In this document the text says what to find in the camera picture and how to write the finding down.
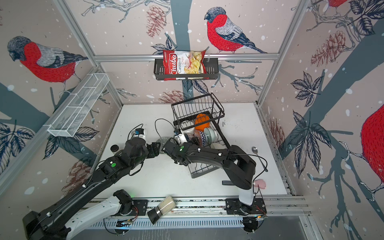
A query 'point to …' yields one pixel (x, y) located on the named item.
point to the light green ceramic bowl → (211, 136)
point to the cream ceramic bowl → (217, 146)
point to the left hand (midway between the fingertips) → (155, 144)
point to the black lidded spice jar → (114, 148)
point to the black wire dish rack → (184, 113)
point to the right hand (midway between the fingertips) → (189, 145)
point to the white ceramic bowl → (189, 131)
